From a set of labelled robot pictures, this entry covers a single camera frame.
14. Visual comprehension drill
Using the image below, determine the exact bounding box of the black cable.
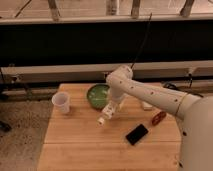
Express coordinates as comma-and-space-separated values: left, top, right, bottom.
130, 12, 153, 70

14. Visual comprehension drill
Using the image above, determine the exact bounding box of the red brown oval object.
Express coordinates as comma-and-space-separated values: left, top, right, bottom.
151, 111, 166, 126

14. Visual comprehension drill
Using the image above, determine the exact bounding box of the black window ledge panel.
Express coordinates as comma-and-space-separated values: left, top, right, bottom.
0, 20, 213, 67

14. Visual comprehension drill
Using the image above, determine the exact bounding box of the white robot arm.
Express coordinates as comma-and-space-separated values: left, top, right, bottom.
106, 65, 213, 171

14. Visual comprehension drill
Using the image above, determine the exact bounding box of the small white block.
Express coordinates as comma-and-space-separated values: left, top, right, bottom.
142, 102, 153, 111

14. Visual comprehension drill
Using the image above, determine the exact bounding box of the black smartphone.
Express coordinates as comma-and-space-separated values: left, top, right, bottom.
126, 124, 148, 145

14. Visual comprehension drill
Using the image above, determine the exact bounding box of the white plastic cup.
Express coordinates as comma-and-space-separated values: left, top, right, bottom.
52, 92, 70, 114

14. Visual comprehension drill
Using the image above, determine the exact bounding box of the green ceramic bowl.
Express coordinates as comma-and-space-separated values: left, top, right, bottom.
86, 84, 109, 110

